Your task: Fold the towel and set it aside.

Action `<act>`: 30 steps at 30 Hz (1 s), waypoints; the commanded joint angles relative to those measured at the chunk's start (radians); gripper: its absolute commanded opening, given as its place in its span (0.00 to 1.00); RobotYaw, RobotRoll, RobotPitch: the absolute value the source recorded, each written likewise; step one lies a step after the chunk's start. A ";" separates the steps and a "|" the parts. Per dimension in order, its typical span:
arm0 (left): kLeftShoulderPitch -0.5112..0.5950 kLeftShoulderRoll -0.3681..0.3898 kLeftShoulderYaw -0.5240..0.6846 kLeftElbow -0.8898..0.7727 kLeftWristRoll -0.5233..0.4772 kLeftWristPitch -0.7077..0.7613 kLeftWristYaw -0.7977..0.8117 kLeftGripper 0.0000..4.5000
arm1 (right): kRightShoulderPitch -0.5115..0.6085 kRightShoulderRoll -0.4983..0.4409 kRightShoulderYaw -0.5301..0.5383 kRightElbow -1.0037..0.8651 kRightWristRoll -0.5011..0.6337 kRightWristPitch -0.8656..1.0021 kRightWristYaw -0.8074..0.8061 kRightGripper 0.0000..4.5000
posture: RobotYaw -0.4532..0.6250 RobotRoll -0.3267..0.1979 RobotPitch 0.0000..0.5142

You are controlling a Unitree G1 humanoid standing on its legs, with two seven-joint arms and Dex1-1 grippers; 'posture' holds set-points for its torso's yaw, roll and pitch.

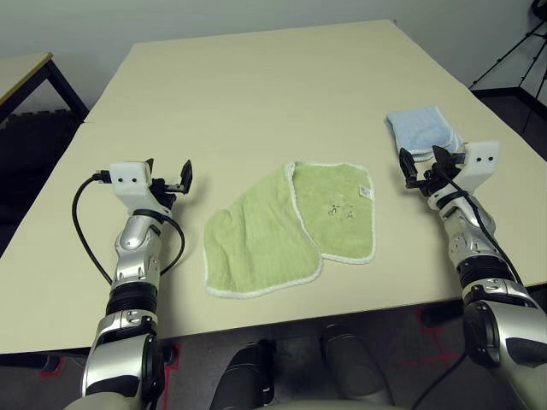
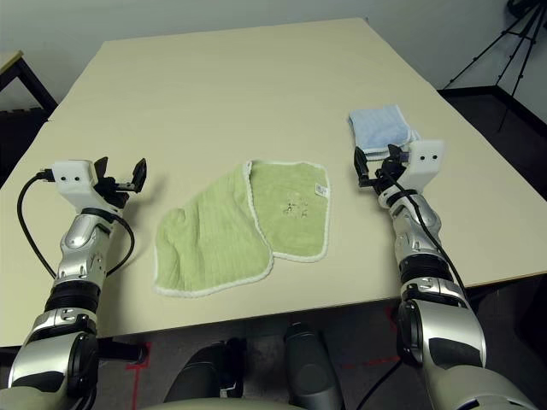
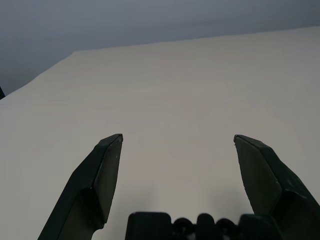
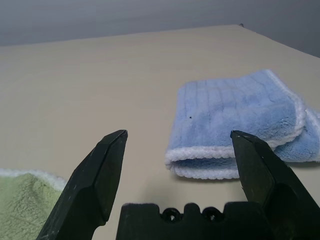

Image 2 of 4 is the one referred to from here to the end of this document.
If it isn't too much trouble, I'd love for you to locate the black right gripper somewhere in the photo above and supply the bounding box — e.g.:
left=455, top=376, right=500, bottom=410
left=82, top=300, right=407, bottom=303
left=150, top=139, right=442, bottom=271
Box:
left=353, top=143, right=410, bottom=196

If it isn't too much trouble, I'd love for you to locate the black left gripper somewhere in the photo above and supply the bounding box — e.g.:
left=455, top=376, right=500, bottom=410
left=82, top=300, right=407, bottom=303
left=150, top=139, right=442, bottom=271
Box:
left=92, top=155, right=148, bottom=211

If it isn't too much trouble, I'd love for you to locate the green towel with white trim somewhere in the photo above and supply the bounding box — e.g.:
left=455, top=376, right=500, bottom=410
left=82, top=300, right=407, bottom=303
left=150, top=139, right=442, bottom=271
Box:
left=152, top=159, right=332, bottom=299

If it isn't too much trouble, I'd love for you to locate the folded light blue towel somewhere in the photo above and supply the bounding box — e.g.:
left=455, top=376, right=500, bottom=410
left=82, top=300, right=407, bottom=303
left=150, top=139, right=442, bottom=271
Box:
left=346, top=103, right=422, bottom=160

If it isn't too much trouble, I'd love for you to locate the red floor tape mark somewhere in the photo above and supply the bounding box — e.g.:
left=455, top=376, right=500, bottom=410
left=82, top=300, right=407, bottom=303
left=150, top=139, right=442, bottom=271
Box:
left=341, top=306, right=403, bottom=372

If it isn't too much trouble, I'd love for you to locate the black table foot bar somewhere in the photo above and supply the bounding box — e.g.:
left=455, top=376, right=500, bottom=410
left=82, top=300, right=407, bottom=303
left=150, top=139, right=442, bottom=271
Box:
left=97, top=337, right=149, bottom=364

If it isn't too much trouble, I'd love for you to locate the black tripod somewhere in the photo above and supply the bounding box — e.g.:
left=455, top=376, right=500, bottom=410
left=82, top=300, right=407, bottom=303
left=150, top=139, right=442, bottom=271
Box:
left=442, top=0, right=547, bottom=133

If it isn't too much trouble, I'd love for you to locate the grey left robot leg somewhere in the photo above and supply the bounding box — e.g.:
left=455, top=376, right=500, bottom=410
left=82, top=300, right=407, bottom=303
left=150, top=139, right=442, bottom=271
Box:
left=164, top=337, right=248, bottom=405

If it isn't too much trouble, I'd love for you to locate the beige robot torso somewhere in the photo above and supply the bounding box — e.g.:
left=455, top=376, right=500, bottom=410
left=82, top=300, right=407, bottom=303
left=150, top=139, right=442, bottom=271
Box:
left=147, top=398, right=297, bottom=410

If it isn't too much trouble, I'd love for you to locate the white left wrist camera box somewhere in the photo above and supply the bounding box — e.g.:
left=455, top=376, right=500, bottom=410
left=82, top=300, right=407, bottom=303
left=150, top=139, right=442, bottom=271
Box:
left=50, top=159, right=123, bottom=214

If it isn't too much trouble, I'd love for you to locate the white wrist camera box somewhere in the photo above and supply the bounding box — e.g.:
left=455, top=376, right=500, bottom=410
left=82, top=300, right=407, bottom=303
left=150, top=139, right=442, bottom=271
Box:
left=50, top=159, right=123, bottom=214
left=403, top=138, right=449, bottom=193

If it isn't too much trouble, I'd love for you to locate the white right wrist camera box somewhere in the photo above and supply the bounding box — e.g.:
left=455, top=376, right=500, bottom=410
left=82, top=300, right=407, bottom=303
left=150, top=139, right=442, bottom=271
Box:
left=403, top=138, right=449, bottom=193

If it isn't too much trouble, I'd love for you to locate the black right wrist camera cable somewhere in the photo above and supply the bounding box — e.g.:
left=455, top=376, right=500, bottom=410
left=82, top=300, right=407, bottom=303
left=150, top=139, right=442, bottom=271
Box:
left=378, top=160, right=471, bottom=302

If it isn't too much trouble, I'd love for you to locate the black frame side table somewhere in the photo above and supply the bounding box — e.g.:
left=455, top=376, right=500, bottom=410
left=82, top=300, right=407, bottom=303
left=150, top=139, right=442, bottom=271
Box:
left=0, top=50, right=59, bottom=125

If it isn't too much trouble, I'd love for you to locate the thin black hanging cable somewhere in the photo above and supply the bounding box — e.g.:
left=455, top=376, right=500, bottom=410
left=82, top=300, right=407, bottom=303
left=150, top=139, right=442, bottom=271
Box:
left=357, top=362, right=401, bottom=410

